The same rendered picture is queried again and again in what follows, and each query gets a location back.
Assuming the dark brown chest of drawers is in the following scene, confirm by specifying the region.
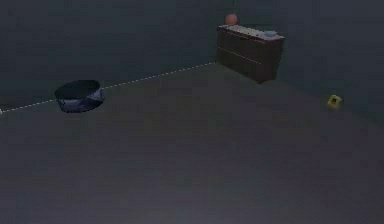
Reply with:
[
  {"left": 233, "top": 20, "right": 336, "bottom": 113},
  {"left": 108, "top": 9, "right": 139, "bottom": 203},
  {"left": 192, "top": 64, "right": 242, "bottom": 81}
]
[{"left": 215, "top": 24, "right": 287, "bottom": 84}]

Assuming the small yellow box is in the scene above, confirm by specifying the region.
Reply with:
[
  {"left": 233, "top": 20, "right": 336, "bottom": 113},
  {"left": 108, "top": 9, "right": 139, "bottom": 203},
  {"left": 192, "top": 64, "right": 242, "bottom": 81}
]
[{"left": 326, "top": 94, "right": 344, "bottom": 111}]

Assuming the orange ball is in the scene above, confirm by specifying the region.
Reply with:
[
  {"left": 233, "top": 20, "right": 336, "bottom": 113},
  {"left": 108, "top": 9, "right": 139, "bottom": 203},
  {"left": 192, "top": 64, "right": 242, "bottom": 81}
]
[{"left": 224, "top": 13, "right": 239, "bottom": 27}]

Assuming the round dark blue bin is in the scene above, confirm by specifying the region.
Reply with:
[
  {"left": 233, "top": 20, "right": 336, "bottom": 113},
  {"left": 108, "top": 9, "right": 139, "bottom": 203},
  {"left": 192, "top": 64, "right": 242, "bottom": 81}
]
[{"left": 54, "top": 79, "right": 106, "bottom": 114}]

